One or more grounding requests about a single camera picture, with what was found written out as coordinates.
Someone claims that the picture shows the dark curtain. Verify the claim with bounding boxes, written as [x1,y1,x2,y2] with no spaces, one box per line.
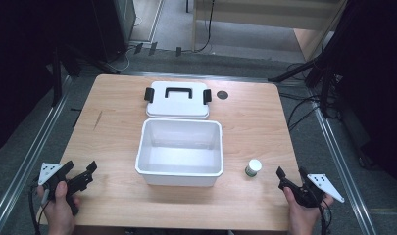
[0,0,106,156]
[312,0,397,190]

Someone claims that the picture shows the black floor cables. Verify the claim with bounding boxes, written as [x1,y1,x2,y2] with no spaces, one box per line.
[278,62,342,133]

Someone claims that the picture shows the small green white-capped bottle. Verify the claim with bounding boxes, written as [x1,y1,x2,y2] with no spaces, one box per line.
[244,158,263,178]

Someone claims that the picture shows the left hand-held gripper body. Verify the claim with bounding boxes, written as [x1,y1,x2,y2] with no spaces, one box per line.
[37,162,95,217]

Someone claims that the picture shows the white plastic storage box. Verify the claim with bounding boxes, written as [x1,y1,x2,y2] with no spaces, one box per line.
[134,117,225,188]

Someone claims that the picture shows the black hanging cable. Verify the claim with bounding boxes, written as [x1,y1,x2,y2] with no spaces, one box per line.
[180,0,217,54]

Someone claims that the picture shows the black cabinet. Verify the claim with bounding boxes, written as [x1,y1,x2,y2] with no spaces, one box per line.
[89,0,137,64]

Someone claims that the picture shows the metal floor rail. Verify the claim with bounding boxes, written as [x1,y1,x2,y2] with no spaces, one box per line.
[0,75,74,235]
[304,87,380,235]

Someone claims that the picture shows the black tripod stand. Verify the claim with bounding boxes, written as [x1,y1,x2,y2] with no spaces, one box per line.
[267,48,342,120]

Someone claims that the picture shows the person's left hand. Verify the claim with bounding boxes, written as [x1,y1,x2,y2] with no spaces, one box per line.
[36,180,81,235]

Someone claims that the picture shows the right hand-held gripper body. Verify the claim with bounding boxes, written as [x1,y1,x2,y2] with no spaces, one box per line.
[277,172,346,209]

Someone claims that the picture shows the white lid with black handle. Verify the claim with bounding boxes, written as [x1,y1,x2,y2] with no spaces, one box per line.
[143,80,213,120]

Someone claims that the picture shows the light wooden furniture frame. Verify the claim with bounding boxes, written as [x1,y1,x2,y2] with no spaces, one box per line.
[190,0,349,63]

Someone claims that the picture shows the person's right hand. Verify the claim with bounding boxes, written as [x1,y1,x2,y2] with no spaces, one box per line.
[282,186,335,235]

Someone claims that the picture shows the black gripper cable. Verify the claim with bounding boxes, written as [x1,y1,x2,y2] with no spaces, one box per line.
[27,184,52,235]
[318,200,333,235]

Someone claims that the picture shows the black metal stand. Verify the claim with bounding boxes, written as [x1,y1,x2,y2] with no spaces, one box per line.
[50,47,64,108]

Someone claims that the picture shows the white floor cable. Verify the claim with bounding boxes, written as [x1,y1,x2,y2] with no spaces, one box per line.
[102,43,138,74]

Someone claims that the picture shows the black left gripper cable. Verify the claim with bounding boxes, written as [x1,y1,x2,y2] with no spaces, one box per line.
[27,184,52,235]

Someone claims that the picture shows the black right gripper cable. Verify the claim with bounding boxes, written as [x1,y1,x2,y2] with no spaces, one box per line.
[318,200,333,235]

